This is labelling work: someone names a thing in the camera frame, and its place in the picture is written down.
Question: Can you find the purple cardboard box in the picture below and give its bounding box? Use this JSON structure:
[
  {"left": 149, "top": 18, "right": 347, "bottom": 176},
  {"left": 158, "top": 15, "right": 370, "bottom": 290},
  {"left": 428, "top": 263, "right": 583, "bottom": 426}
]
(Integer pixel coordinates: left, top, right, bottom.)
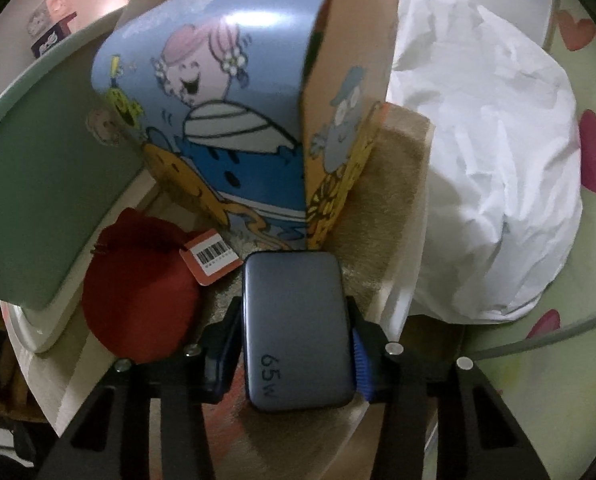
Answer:
[{"left": 31, "top": 12, "right": 77, "bottom": 58}]

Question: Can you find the Happy Meal cardboard box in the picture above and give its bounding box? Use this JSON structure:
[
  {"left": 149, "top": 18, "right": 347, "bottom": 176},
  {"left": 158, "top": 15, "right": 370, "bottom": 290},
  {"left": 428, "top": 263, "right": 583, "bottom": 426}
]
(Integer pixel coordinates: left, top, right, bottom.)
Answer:
[{"left": 92, "top": 0, "right": 398, "bottom": 250}]

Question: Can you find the red fabric pouch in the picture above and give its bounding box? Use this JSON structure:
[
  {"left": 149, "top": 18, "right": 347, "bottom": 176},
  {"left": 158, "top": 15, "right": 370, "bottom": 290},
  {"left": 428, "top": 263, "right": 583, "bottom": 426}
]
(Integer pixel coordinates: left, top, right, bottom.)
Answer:
[{"left": 81, "top": 208, "right": 200, "bottom": 364}]

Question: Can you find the light blue plastic basin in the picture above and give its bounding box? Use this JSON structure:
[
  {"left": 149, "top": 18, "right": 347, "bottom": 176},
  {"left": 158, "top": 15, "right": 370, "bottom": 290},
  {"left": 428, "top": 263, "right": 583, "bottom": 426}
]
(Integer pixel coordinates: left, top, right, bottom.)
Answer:
[{"left": 0, "top": 12, "right": 142, "bottom": 310}]

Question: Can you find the grey 65W power charger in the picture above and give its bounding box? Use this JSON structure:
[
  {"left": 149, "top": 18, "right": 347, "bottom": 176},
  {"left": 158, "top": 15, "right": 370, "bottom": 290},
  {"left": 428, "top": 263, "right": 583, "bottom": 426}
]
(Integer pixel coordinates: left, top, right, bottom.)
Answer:
[{"left": 243, "top": 252, "right": 355, "bottom": 412}]

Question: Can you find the orange barcode price tag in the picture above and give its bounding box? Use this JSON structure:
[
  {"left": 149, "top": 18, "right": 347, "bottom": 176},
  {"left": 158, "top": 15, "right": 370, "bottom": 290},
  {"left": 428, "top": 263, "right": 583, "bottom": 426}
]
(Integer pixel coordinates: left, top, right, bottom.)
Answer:
[{"left": 179, "top": 229, "right": 243, "bottom": 287}]

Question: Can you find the heart pattern play tent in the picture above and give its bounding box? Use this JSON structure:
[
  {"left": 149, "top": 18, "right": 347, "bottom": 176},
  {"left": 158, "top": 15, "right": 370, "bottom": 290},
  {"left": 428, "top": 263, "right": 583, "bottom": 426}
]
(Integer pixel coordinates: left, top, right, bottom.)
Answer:
[{"left": 466, "top": 0, "right": 596, "bottom": 479}]

